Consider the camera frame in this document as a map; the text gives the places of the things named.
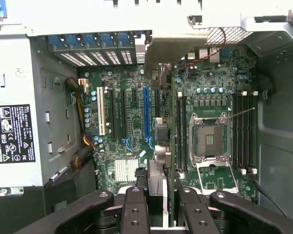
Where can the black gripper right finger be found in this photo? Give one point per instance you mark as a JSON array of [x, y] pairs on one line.
[[197, 217]]

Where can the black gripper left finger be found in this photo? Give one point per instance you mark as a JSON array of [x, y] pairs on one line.
[[134, 214]]

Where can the silver chipset heat sink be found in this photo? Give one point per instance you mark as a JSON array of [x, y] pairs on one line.
[[125, 171]]

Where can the black RAM slot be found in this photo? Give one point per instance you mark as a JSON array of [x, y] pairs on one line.
[[184, 131], [252, 131], [178, 131], [235, 131], [246, 131], [241, 131]]

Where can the green motherboard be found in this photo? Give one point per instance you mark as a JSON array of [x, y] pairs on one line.
[[134, 114]]

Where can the long black expansion slot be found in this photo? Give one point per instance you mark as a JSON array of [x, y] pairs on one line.
[[113, 114], [157, 102], [124, 114]]

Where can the blue expansion slot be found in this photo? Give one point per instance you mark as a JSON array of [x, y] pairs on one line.
[[146, 114]]

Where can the white expansion slot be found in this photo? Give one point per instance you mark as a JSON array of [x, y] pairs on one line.
[[101, 112]]

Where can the thin metal locking lever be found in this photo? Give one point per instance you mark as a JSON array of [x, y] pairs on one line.
[[241, 112]]

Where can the short black expansion slot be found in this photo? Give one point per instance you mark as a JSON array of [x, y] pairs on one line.
[[134, 95]]

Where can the grey metal PC case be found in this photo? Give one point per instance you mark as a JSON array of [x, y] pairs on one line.
[[280, 122]]

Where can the black power supply label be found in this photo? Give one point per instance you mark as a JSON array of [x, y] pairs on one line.
[[12, 134]]

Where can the grey power supply unit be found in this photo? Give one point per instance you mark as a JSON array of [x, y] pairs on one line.
[[14, 73]]

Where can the CPU socket with metal frame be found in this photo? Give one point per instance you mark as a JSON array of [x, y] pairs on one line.
[[210, 139]]

